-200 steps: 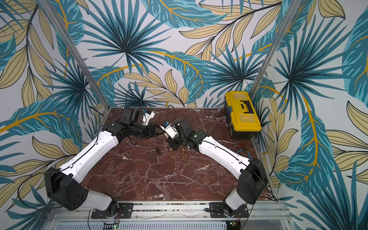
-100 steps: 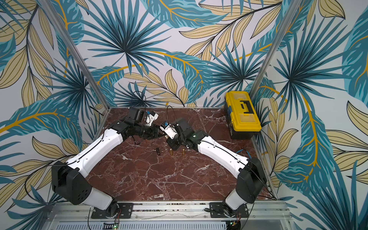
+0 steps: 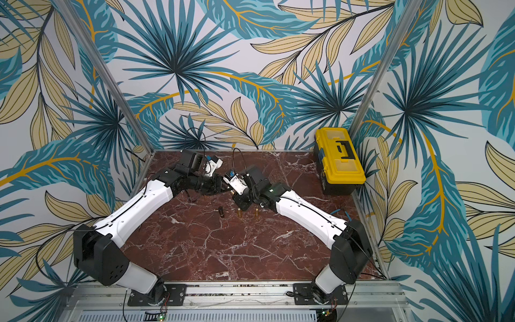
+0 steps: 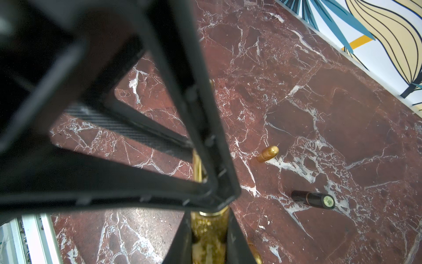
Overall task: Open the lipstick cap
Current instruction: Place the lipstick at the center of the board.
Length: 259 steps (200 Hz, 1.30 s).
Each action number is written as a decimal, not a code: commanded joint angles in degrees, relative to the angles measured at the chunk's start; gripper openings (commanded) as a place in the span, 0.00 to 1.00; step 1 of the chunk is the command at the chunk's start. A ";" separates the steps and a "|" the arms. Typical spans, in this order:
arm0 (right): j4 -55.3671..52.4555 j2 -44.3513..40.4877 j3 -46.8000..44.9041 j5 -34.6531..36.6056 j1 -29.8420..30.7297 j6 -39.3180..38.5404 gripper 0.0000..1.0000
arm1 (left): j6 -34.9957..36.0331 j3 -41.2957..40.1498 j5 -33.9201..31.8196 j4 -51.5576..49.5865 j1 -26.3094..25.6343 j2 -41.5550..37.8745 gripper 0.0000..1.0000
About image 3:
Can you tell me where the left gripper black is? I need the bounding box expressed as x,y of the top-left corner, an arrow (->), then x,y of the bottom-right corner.
189,172 -> 234,196

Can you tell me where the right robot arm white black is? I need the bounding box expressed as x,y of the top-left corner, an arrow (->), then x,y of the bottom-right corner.
224,166 -> 373,305

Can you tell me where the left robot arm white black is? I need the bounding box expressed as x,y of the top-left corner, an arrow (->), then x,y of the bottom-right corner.
73,150 -> 223,303

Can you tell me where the yellow black toolbox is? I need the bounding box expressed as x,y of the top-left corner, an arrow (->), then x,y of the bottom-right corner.
313,127 -> 366,196

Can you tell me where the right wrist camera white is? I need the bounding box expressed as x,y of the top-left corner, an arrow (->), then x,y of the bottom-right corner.
223,170 -> 249,196

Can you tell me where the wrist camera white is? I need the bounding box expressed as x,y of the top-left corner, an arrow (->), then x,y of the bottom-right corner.
223,170 -> 249,196
205,156 -> 223,177

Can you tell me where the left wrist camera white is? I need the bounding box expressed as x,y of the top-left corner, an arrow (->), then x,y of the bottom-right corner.
205,156 -> 223,177

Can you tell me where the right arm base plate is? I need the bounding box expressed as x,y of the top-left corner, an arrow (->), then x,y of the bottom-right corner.
287,283 -> 350,305

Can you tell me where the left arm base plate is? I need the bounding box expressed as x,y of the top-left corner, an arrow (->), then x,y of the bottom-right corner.
127,283 -> 186,308

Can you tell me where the aluminium corner post left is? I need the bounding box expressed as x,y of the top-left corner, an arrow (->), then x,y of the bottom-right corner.
55,0 -> 154,154

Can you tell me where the aluminium corner post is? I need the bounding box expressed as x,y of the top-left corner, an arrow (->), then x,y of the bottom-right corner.
55,0 -> 154,154
349,0 -> 422,139

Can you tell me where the aluminium frame rail front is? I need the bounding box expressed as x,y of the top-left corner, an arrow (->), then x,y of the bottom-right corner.
60,280 -> 415,321

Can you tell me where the aluminium corner post right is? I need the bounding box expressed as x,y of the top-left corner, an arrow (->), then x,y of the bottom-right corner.
349,0 -> 422,139

